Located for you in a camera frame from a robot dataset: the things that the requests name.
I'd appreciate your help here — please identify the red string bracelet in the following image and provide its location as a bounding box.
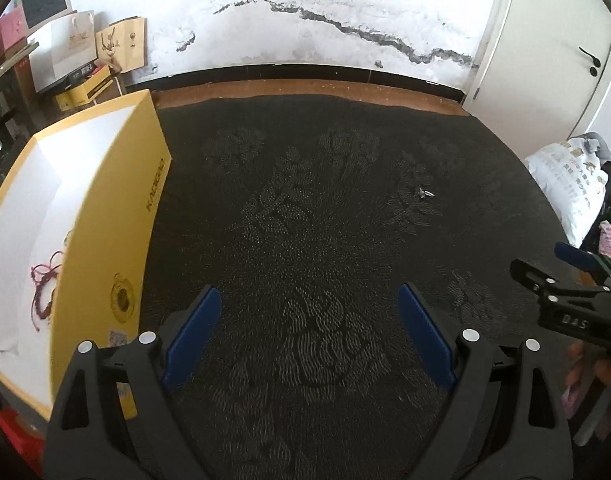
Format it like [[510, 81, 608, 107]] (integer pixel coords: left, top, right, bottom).
[[0, 230, 74, 356]]

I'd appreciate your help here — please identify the white paper bag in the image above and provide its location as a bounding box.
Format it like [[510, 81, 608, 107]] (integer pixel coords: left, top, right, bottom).
[[28, 10, 99, 93]]

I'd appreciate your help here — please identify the flat yellow box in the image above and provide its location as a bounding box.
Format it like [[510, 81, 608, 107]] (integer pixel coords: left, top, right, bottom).
[[56, 66, 114, 111]]

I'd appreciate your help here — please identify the pink paper bag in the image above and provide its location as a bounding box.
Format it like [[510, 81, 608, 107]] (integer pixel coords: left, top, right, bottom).
[[0, 7, 26, 58]]

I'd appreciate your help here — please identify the white door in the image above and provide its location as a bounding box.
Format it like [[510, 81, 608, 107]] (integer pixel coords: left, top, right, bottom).
[[463, 0, 611, 142]]

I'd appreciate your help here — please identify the brown paper bag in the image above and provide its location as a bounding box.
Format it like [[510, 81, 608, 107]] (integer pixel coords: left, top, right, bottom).
[[96, 16, 147, 73]]

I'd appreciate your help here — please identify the red plastic item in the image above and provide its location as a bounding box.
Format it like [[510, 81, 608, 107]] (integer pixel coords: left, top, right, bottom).
[[0, 404, 47, 463]]

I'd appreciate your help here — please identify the black door handle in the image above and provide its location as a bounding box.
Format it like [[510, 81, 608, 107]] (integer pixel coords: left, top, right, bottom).
[[579, 46, 603, 79]]

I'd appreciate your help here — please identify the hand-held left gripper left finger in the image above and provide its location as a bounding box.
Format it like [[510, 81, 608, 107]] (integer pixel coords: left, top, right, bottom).
[[43, 284, 222, 480]]

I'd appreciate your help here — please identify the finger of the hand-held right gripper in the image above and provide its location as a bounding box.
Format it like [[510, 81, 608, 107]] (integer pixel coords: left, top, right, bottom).
[[554, 242, 611, 282], [510, 258, 611, 313]]

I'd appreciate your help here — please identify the yellow cardboard box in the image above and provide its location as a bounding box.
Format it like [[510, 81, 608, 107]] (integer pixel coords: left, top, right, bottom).
[[0, 89, 172, 422]]

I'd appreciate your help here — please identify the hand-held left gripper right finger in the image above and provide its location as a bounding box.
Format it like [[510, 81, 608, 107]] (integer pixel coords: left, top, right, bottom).
[[397, 281, 573, 480]]

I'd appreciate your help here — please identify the white printed sack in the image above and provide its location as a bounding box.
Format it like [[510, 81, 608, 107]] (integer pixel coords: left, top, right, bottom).
[[524, 139, 611, 248]]

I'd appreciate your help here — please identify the black floral tablecloth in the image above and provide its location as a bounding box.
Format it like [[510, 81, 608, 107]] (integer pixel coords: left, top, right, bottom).
[[136, 95, 601, 480]]

